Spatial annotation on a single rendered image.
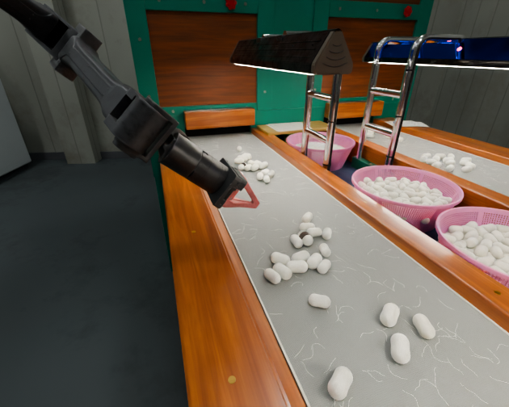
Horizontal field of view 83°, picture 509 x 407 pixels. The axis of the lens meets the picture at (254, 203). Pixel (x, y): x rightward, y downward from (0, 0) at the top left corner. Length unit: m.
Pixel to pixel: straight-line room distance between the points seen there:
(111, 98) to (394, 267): 0.55
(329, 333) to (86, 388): 1.08
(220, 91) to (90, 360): 1.21
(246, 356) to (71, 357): 1.17
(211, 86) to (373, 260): 0.99
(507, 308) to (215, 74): 1.17
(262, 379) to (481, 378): 0.26
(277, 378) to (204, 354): 0.09
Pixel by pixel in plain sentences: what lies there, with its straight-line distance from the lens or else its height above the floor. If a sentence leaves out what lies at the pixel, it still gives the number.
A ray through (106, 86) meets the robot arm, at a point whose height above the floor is 1.03.
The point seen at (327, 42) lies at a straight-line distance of 0.58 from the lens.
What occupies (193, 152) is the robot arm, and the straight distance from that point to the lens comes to 0.48.
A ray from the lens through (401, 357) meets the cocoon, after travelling 0.42.
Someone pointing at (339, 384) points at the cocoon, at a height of 0.76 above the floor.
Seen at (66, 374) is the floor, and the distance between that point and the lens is 1.45.
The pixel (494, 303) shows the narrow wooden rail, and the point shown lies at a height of 0.76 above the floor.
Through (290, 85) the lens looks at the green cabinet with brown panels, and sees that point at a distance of 1.43.
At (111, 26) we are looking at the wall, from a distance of 3.45.
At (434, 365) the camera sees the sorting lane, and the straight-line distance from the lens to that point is 0.46.
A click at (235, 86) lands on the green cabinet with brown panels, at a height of 0.95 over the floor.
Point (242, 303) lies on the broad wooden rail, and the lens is 0.43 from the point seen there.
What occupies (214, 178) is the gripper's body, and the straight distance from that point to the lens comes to 0.49.
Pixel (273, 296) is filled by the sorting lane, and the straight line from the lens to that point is 0.47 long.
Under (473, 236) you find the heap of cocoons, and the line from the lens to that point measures 0.74.
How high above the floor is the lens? 1.08
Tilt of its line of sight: 28 degrees down
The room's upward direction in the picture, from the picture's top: straight up
